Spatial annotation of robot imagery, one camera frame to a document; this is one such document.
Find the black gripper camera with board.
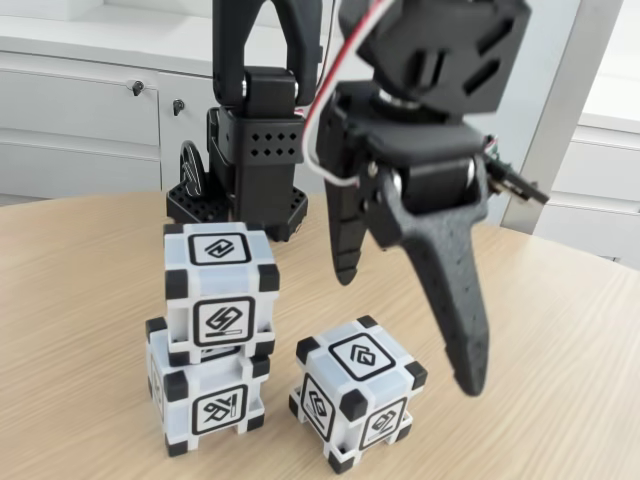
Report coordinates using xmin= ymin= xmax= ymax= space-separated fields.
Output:
xmin=482 ymin=133 xmax=551 ymax=205

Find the black round disc with logo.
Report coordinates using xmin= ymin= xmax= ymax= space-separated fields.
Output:
xmin=179 ymin=141 xmax=206 ymax=199

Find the wide white drawer cabinet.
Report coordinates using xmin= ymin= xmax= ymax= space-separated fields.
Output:
xmin=0 ymin=14 xmax=391 ymax=207

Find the grey metal post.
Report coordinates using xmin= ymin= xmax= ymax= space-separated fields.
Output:
xmin=501 ymin=0 xmax=626 ymax=234

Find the white cube lightning print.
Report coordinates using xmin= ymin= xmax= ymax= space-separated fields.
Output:
xmin=162 ymin=222 xmax=280 ymax=369

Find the white cube crossed tools print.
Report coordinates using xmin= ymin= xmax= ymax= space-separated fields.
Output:
xmin=144 ymin=315 xmax=274 ymax=459

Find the white cube nested houses print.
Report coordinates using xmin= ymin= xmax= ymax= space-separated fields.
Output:
xmin=288 ymin=315 xmax=430 ymax=474

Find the narrow white drawer cabinet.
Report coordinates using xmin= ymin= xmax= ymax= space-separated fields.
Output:
xmin=532 ymin=107 xmax=640 ymax=264

